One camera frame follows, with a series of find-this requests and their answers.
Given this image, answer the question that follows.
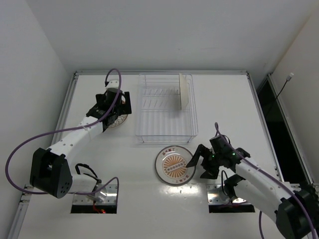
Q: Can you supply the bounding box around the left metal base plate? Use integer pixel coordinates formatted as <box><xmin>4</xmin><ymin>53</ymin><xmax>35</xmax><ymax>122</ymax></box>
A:
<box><xmin>72</xmin><ymin>184</ymin><xmax>118</xmax><ymax>206</ymax></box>

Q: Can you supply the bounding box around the white wire dish rack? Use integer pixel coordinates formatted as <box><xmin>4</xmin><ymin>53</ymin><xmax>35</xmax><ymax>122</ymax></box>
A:
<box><xmin>136</xmin><ymin>73</ymin><xmax>198</xmax><ymax>144</ymax></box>

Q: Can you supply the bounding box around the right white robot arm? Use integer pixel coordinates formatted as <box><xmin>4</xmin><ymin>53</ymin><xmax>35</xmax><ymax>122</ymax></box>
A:
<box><xmin>187</xmin><ymin>135</ymin><xmax>319</xmax><ymax>239</ymax></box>

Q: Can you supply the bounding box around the flower pattern plate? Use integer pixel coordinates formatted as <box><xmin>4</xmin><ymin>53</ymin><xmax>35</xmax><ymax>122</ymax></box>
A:
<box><xmin>179</xmin><ymin>73</ymin><xmax>189</xmax><ymax>111</ymax></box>
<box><xmin>109</xmin><ymin>109</ymin><xmax>128</xmax><ymax>128</ymax></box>

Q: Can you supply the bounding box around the metal base plate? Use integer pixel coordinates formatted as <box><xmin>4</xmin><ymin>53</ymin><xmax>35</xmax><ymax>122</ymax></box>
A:
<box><xmin>206</xmin><ymin>184</ymin><xmax>249</xmax><ymax>206</ymax></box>
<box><xmin>72</xmin><ymin>184</ymin><xmax>118</xmax><ymax>206</ymax></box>

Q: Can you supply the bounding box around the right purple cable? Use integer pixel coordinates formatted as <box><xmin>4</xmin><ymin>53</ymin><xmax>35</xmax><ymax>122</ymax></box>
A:
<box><xmin>214</xmin><ymin>122</ymin><xmax>315</xmax><ymax>239</ymax></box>

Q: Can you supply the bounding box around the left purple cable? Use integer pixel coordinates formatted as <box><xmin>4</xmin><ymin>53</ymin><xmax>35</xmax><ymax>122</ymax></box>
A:
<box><xmin>4</xmin><ymin>69</ymin><xmax>122</xmax><ymax>195</ymax></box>

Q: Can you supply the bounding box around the black cable white plug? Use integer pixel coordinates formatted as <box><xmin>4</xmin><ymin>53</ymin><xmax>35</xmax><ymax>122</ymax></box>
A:
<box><xmin>275</xmin><ymin>72</ymin><xmax>294</xmax><ymax>101</ymax></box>

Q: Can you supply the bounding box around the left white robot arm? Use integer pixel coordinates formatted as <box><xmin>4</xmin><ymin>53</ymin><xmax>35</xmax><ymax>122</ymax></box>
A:
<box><xmin>30</xmin><ymin>80</ymin><xmax>132</xmax><ymax>199</ymax></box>

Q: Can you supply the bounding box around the purple cable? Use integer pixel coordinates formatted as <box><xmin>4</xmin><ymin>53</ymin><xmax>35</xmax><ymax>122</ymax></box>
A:
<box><xmin>4</xmin><ymin>69</ymin><xmax>122</xmax><ymax>195</ymax></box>
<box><xmin>214</xmin><ymin>122</ymin><xmax>315</xmax><ymax>239</ymax></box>

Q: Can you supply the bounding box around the glass plate orange sunburst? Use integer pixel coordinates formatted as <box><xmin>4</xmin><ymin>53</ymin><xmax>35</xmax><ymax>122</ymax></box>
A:
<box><xmin>155</xmin><ymin>145</ymin><xmax>196</xmax><ymax>186</ymax></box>

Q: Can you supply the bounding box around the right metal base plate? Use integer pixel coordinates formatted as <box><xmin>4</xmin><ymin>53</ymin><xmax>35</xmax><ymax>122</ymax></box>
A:
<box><xmin>206</xmin><ymin>184</ymin><xmax>249</xmax><ymax>206</ymax></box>

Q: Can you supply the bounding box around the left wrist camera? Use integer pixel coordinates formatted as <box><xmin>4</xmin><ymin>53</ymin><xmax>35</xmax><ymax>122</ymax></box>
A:
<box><xmin>105</xmin><ymin>80</ymin><xmax>119</xmax><ymax>90</ymax></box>

